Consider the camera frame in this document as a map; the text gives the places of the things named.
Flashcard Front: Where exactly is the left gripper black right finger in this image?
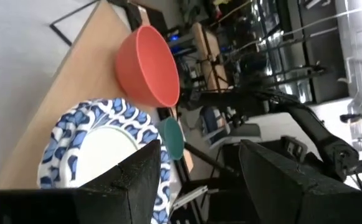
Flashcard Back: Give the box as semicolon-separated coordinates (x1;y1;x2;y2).
238;139;350;224

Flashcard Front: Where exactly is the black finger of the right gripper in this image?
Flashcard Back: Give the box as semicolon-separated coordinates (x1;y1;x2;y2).
180;89;231;108

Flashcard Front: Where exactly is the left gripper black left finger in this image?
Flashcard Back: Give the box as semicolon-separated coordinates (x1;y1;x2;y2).
77;139;163;224

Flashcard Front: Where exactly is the green plastic bowl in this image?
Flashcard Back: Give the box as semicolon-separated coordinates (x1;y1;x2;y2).
156;116;186;162

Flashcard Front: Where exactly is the red plastic bowl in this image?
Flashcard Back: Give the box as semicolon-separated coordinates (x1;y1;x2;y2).
115;24;181;109

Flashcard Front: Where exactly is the wooden table with black legs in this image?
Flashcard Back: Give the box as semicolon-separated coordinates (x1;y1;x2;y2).
190;21;230;93

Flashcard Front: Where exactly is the silver metal mounting bracket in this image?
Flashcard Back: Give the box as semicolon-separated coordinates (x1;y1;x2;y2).
171;185;209;212

